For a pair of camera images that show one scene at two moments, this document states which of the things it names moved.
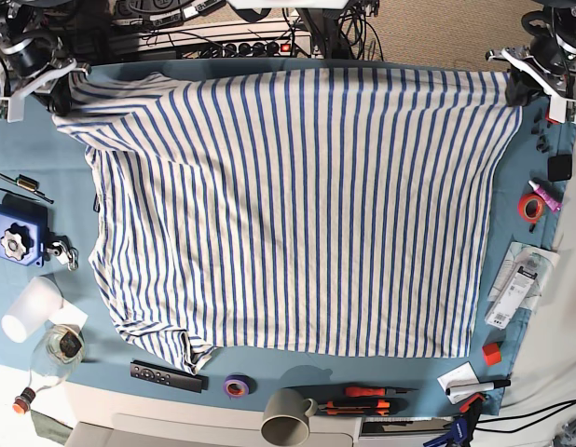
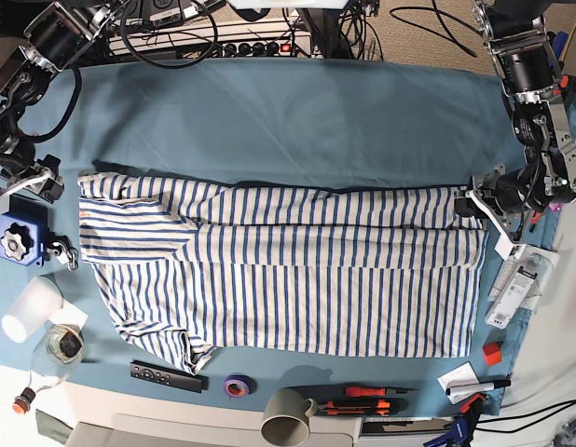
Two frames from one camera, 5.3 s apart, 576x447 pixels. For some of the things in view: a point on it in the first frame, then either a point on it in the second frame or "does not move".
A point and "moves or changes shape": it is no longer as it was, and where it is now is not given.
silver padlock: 65,252 does not move
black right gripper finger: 60,102 → 54,186
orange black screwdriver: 363,391 does not move
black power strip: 267,48 does not move
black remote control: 169,376 does not move
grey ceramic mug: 285,421 does not move
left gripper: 559,70 → 499,190
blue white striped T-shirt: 305,209 moves or changes shape
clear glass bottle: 61,348 does not move
